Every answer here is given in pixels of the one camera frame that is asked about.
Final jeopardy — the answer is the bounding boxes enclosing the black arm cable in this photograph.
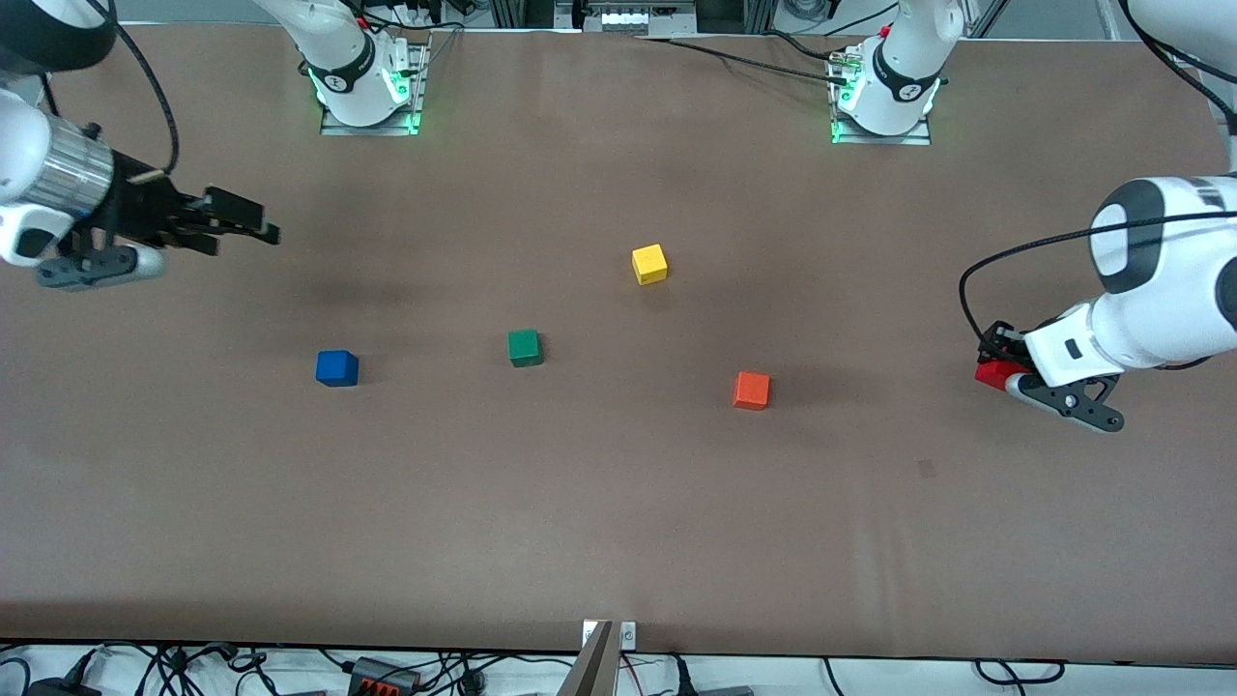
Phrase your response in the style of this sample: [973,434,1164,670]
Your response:
[41,24,181,177]
[959,0,1237,341]

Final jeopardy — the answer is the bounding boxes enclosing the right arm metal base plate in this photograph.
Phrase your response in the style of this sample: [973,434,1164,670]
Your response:
[319,39,431,137]

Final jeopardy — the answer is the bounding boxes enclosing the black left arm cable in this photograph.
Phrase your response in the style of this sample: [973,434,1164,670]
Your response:
[959,0,1237,341]

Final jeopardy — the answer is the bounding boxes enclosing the black looped cable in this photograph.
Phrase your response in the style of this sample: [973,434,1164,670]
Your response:
[974,658,1066,686]

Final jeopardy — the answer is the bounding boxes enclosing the small white bracket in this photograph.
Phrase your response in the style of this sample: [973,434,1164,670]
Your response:
[581,620,639,651]

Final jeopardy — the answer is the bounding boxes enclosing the thick black table cable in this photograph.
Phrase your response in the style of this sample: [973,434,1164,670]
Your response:
[638,36,851,84]

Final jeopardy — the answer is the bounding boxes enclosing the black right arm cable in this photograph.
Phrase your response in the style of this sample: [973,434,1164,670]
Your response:
[41,24,181,177]

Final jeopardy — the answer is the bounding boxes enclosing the thin black table cable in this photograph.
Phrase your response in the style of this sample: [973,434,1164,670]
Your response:
[763,29,851,62]

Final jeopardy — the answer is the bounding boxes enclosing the blue wooden block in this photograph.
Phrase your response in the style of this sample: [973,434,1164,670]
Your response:
[315,350,360,389]

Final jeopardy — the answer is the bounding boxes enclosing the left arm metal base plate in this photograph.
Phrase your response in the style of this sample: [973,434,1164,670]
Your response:
[829,48,935,147]

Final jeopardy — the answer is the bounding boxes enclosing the orange black connector box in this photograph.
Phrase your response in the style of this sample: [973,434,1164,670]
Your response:
[348,656,422,696]

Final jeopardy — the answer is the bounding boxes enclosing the white terminal block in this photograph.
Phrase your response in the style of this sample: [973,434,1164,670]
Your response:
[599,0,699,37]

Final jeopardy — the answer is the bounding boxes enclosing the grey metal bar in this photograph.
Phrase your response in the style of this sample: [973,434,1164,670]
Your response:
[558,620,617,696]

